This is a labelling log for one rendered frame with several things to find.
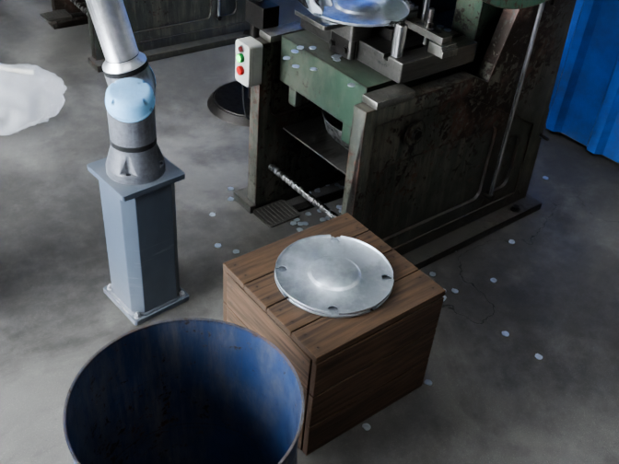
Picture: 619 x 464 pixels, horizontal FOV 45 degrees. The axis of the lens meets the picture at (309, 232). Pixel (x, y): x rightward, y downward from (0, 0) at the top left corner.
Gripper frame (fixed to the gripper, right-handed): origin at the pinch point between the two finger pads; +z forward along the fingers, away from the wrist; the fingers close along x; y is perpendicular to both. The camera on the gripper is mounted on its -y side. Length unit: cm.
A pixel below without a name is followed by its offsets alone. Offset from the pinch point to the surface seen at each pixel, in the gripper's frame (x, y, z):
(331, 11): 4.5, -0.5, 3.4
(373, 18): 10.6, 9.2, 6.3
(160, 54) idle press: -2, -145, 84
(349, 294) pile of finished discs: -48, 56, 25
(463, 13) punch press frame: 38.2, 14.8, 22.0
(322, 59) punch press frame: -2.7, -0.5, 15.2
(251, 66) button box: -15.2, -20.9, 18.3
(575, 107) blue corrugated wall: 99, 10, 117
